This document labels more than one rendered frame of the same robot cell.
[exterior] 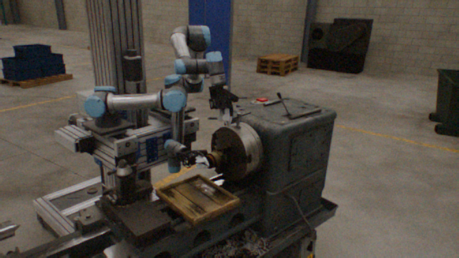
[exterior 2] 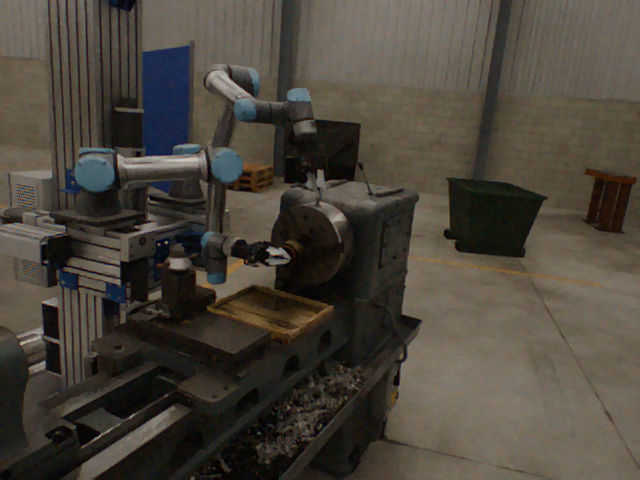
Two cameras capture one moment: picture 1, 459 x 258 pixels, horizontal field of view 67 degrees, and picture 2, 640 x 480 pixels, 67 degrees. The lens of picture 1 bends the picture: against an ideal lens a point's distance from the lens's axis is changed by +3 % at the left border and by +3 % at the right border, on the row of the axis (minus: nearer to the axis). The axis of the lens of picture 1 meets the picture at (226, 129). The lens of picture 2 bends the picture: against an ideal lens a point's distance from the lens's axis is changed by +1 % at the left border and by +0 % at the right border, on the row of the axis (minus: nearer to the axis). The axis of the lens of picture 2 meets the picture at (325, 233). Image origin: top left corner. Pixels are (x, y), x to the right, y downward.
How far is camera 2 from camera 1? 0.64 m
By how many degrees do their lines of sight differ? 22
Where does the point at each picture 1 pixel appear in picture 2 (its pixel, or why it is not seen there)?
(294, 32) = (260, 136)
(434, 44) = (427, 155)
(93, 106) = (93, 173)
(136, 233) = (230, 350)
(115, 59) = (102, 111)
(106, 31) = (90, 64)
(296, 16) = not seen: hidden behind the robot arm
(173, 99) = (227, 162)
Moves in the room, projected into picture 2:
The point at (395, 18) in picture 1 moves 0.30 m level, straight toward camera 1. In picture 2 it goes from (384, 124) to (384, 124)
